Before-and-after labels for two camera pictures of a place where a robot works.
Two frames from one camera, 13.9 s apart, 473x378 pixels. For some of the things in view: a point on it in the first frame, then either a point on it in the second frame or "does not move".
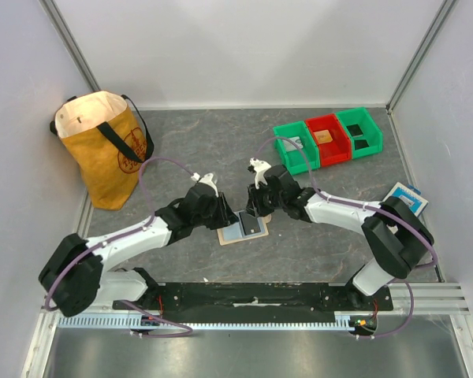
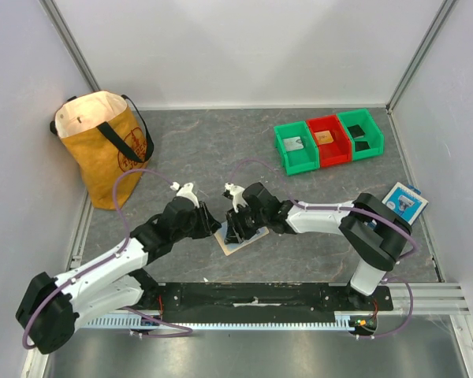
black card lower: [360, 144] does not move
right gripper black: [260, 201] -> [240, 224]
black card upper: [355, 130] does not move
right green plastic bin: [370, 131] does not move
